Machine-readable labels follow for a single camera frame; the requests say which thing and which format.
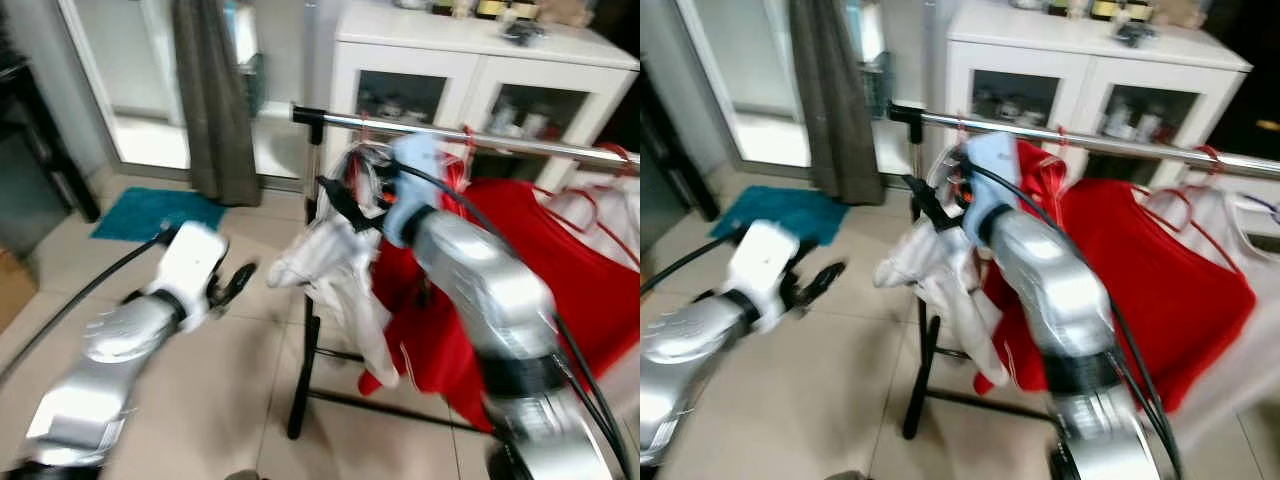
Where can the black low furniture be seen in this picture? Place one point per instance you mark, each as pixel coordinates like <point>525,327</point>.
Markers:
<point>665,160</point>
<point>30,170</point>

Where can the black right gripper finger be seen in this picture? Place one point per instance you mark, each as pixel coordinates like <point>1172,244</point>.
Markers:
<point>920,195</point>
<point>338,198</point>

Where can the chrome and black clothes rack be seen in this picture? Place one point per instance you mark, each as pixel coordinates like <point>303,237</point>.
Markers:
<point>1120,143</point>
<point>540,147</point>

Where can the small black object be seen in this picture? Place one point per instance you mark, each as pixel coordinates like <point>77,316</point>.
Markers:
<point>522,32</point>
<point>1135,32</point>

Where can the white T-shirt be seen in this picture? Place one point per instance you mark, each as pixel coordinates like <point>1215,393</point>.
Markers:
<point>1250,215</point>
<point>600,215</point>

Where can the plain red T-shirt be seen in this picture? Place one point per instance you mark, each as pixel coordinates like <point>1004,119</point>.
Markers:
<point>570,290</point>
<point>1150,280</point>

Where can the white glass-door cabinet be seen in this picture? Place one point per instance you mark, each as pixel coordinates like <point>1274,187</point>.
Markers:
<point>1060,60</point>
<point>450,60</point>

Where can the teal floor mat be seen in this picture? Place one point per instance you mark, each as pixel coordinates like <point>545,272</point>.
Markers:
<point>780,212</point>
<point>150,212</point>

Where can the white framed glass door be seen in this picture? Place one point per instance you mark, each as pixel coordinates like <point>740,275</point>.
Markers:
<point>760,70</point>
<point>140,60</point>

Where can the grey curtain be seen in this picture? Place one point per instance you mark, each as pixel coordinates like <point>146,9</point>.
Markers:
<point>215,100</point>
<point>835,100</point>

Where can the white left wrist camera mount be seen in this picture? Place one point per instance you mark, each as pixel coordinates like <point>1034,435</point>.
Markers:
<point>765,260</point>
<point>190,260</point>

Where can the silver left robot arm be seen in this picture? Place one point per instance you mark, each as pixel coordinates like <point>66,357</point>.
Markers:
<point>680,350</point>
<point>120,335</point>

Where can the thin red clothes hanger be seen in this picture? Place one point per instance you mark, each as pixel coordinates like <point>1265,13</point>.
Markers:
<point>1210,150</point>
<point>620,149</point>

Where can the red polo shirt white trim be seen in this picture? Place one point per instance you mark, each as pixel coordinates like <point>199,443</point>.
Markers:
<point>1040,190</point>
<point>425,320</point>

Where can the white garment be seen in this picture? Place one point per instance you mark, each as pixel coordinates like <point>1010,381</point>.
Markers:
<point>340,270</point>
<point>945,280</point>

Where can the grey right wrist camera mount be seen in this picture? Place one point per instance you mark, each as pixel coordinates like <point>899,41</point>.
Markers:
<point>415,190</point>
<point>990,185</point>

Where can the brown cardboard box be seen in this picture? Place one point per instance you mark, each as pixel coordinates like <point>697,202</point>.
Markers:
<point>12,290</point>

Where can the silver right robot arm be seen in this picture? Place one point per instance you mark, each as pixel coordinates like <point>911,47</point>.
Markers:
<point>1060,290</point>
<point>490,290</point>

